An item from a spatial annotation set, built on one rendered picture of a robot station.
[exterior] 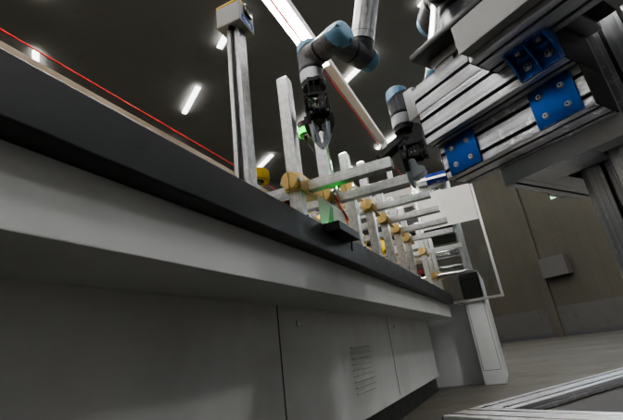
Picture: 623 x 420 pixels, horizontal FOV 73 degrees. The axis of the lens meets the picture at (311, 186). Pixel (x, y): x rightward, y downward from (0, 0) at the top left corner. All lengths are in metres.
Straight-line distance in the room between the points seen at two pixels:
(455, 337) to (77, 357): 3.40
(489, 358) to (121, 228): 3.40
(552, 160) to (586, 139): 0.08
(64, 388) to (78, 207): 0.32
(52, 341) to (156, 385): 0.23
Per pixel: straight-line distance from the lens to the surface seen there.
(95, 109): 0.61
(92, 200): 0.61
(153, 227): 0.67
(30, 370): 0.78
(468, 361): 3.93
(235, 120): 0.98
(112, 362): 0.86
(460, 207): 3.90
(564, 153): 1.04
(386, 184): 1.37
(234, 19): 1.14
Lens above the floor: 0.36
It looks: 22 degrees up
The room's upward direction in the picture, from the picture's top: 8 degrees counter-clockwise
